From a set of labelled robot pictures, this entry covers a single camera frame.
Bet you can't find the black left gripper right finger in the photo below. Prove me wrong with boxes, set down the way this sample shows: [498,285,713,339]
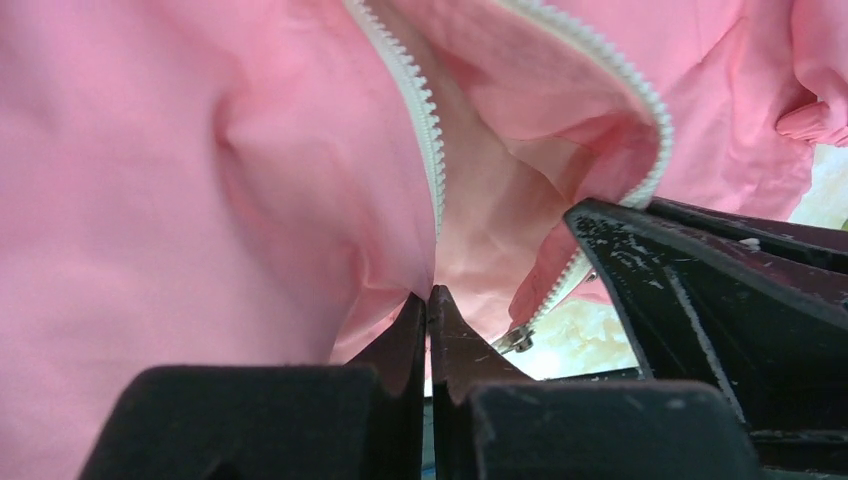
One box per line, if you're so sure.
[429,286,763,479]

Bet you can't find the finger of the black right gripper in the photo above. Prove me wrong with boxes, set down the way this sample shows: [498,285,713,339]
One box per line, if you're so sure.
[647,198,847,274]
[564,200,847,435]

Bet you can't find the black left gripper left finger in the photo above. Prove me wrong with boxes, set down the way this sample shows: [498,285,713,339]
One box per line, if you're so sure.
[81,296,426,480]

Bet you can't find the pink zip-up jacket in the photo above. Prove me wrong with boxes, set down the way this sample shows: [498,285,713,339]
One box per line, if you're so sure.
[1,1,847,479]

